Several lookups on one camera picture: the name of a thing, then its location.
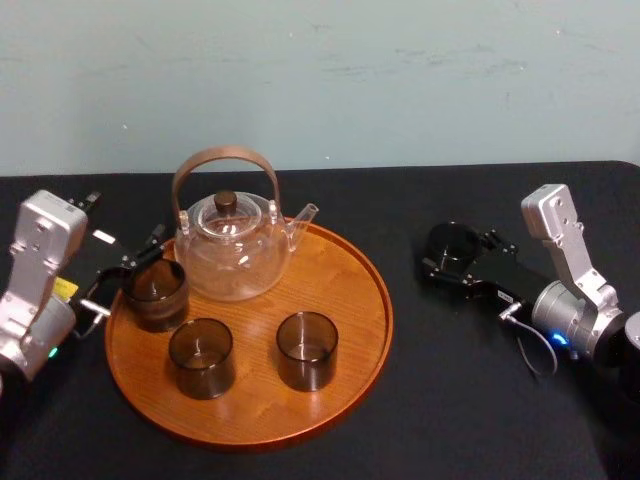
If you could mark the smoky glass cup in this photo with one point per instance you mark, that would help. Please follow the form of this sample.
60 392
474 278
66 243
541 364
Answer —
201 367
157 305
450 247
306 360

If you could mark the black table cloth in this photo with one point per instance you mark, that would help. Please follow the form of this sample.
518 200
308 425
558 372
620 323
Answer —
450 425

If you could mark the glass teapot lid, wooden knob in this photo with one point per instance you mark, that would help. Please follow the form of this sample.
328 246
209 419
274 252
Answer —
227 212

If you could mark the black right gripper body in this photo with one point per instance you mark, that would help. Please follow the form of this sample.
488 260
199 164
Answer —
505 280

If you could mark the round wooden tray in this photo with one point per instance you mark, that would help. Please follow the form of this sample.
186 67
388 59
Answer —
330 300

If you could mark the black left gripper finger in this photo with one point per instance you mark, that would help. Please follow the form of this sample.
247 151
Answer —
142 252
114 280

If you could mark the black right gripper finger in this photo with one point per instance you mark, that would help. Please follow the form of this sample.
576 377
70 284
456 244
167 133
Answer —
447 277
497 242

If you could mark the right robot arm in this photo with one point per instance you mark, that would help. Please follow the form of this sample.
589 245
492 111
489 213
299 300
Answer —
575 280

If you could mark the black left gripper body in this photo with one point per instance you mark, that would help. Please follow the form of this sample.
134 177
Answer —
102 257

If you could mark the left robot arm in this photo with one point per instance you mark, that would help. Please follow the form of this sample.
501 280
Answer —
35 280

